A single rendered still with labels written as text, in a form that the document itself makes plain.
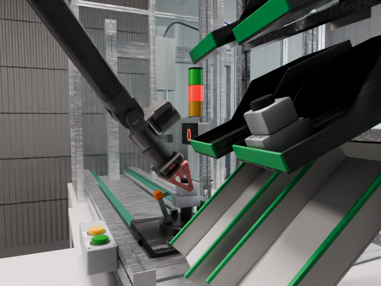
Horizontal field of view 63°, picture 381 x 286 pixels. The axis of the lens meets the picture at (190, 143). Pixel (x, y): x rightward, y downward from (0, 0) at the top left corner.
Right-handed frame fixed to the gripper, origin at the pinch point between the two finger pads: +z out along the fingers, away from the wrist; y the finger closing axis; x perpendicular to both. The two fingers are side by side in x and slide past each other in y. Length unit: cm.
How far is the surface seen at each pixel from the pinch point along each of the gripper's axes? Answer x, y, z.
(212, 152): 0.2, -32.7, -14.9
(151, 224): 12.7, 6.0, 3.2
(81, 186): 23, 82, -3
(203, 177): -9.7, 17.3, 9.5
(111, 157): 1, 105, 0
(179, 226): 8.4, -3.6, 4.6
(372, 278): -16, -24, 42
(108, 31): -43, 104, -54
